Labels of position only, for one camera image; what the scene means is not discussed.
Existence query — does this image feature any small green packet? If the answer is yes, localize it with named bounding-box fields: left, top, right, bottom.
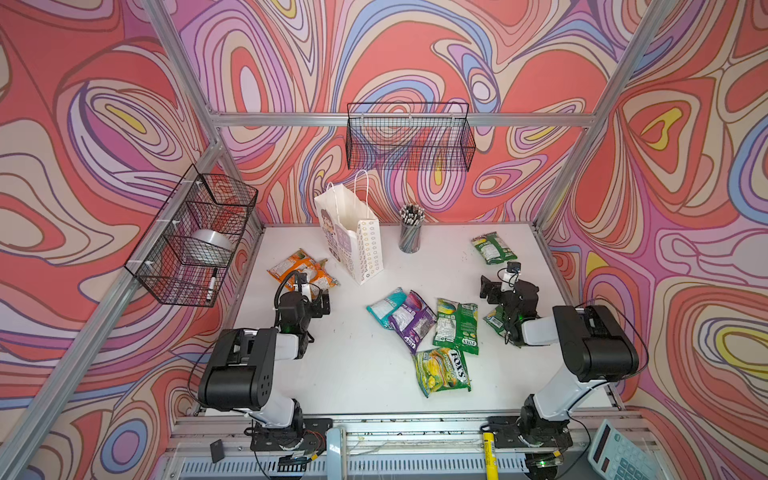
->
left=483, top=305, right=517, bottom=344
left=471, top=231, right=517, bottom=265

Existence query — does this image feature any green white snack packet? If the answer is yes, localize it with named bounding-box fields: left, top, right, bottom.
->
left=433, top=298, right=479, bottom=355

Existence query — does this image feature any white patterned paper bag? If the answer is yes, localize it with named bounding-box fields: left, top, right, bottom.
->
left=314, top=170, right=384, bottom=285

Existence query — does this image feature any yellow green Fox's packet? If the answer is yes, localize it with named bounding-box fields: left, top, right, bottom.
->
left=412, top=347, right=471, bottom=398

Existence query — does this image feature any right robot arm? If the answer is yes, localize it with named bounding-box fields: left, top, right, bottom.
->
left=479, top=276, right=641, bottom=446

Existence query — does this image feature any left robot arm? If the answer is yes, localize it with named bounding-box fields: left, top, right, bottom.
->
left=197, top=289, right=330, bottom=435

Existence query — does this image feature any orange snack packet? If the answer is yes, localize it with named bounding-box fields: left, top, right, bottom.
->
left=267, top=249, right=340, bottom=290

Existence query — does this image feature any teal snack packet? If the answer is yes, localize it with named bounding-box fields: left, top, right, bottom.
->
left=366, top=287, right=407, bottom=330

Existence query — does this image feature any black marker pen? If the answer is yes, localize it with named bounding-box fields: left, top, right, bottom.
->
left=206, top=268, right=218, bottom=303

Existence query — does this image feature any silver tape roll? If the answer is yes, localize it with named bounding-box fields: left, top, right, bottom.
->
left=182, top=229, right=235, bottom=267

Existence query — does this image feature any purple snack packet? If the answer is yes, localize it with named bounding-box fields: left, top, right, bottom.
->
left=389, top=290, right=437, bottom=354

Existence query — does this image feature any pencil cup with pencils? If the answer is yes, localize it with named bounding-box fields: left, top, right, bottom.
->
left=399, top=204, right=425, bottom=254

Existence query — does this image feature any yellow marker pen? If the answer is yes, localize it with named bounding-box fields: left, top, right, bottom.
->
left=482, top=431, right=499, bottom=480

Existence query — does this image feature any white calculator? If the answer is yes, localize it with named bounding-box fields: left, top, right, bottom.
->
left=587, top=420, right=658, bottom=480

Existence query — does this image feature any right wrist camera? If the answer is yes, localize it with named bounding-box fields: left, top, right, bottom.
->
left=498, top=261, right=521, bottom=291

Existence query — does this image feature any black wire basket left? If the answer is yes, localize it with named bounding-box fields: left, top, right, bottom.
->
left=124, top=166, right=258, bottom=307

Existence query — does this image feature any black wire basket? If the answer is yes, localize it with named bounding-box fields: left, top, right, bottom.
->
left=345, top=100, right=476, bottom=172
left=124, top=166, right=258, bottom=307

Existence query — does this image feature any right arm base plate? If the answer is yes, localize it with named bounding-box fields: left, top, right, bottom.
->
left=481, top=416, right=573, bottom=451

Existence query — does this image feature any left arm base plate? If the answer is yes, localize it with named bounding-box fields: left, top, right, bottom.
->
left=244, top=417, right=334, bottom=456

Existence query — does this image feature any black wire basket back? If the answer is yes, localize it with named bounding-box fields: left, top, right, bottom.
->
left=345, top=100, right=476, bottom=172

